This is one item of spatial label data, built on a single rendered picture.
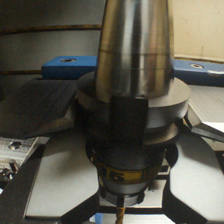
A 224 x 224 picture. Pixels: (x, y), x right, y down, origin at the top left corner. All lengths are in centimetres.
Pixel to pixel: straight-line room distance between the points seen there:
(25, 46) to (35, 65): 8
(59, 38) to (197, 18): 77
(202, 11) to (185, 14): 11
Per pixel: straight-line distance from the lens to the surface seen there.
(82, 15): 66
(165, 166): 43
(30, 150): 45
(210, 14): 117
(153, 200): 44
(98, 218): 39
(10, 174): 35
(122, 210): 18
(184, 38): 111
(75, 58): 16
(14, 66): 79
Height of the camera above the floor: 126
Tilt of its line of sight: 29 degrees down
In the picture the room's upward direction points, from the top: 1 degrees clockwise
